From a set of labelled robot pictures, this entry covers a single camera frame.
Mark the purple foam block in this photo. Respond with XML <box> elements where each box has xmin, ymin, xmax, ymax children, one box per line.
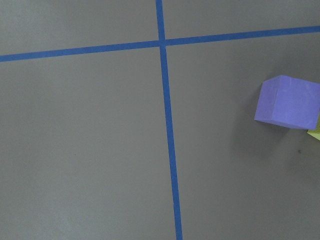
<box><xmin>254</xmin><ymin>75</ymin><xmax>320</xmax><ymax>130</ymax></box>

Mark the yellow foam block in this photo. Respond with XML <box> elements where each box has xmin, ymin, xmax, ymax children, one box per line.
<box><xmin>307</xmin><ymin>119</ymin><xmax>320</xmax><ymax>141</ymax></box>

